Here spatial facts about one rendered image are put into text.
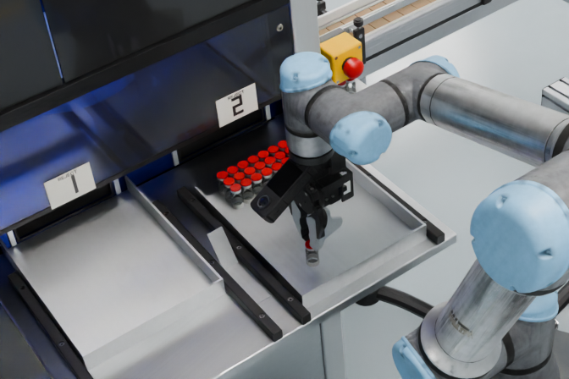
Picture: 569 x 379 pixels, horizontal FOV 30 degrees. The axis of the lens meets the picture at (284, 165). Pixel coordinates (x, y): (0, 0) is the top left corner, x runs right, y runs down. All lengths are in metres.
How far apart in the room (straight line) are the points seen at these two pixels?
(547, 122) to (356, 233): 0.61
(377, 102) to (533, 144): 0.25
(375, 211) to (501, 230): 0.74
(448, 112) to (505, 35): 2.47
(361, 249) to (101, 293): 0.45
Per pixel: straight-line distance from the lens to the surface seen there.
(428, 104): 1.49
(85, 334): 1.78
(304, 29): 1.96
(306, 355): 2.52
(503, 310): 1.33
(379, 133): 1.46
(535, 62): 3.79
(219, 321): 1.75
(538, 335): 1.61
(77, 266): 1.90
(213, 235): 1.82
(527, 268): 1.18
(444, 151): 3.40
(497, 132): 1.39
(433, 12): 2.34
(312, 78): 1.51
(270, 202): 1.63
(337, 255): 1.83
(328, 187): 1.65
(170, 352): 1.73
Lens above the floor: 2.19
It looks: 40 degrees down
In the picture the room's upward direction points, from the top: 6 degrees counter-clockwise
